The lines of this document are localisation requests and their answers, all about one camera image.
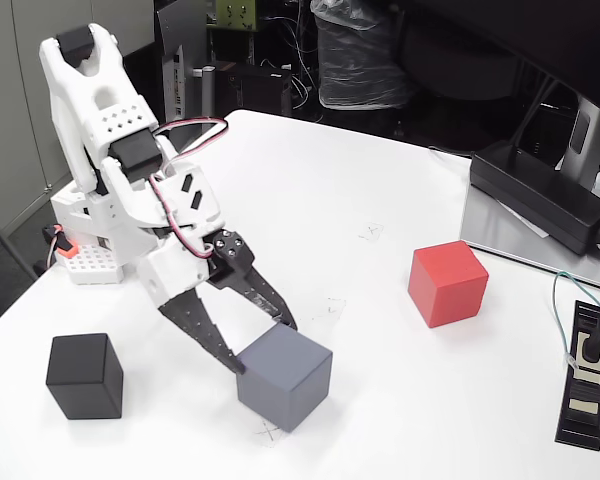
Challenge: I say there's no grey wooden cube block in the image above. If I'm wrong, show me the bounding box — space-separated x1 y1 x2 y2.
236 322 334 435

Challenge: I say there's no black wooden cube block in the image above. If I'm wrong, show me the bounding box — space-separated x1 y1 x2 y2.
45 332 125 421

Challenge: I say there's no clear tape X mark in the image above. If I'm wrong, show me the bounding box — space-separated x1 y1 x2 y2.
358 221 385 245
309 297 348 321
254 418 290 446

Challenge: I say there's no red wooden cube block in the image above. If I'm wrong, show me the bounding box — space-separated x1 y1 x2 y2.
407 240 490 330

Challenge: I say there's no black computer case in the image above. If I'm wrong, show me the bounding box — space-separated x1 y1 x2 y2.
214 62 294 119

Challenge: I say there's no plastic wrapped dark bin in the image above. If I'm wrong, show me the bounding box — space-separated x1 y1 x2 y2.
309 0 414 110

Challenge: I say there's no black power adapter brick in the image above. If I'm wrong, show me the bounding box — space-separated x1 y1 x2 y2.
468 141 600 256

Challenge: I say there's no black plug in strip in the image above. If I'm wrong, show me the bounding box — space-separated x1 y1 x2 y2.
577 304 600 364

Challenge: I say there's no black power strip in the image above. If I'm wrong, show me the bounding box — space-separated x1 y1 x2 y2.
554 299 600 448

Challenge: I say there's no black monitor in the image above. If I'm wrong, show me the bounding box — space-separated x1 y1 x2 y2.
409 0 600 121

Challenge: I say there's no orange cable connector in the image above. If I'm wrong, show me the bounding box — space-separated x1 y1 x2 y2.
42 224 79 271

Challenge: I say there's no pink white servo cable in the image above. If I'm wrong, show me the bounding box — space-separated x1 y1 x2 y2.
147 117 230 261

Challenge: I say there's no silver metal post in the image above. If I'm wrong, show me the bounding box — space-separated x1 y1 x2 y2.
194 64 216 136

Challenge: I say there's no thin green wire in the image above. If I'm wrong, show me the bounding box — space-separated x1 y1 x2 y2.
551 271 600 371

